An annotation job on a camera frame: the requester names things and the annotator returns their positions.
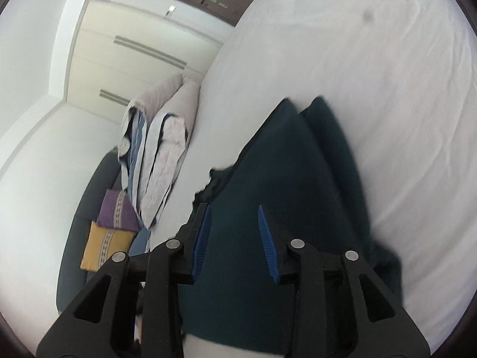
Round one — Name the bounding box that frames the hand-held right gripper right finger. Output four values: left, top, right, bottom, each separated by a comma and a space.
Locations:
258, 204, 435, 358

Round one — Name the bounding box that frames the white wardrobe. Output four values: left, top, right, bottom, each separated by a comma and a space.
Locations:
65, 0, 224, 124

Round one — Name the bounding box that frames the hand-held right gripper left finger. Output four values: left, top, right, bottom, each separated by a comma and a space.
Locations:
35, 203, 213, 358

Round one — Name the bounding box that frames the grey upholstered headboard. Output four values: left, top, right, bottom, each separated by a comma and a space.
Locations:
56, 147, 129, 314

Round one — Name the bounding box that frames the dark green sweater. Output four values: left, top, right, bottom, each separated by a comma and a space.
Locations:
179, 96, 405, 355

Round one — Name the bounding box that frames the blue pillow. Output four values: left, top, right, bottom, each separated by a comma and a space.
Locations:
128, 227, 151, 258

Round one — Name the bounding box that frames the folded beige blue striped duvet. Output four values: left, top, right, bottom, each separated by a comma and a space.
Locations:
118, 72, 202, 230

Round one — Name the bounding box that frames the purple patterned pillow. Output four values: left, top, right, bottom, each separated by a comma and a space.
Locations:
96, 189, 142, 232

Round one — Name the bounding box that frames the yellow patterned pillow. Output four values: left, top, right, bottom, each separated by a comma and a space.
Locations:
80, 221, 137, 272

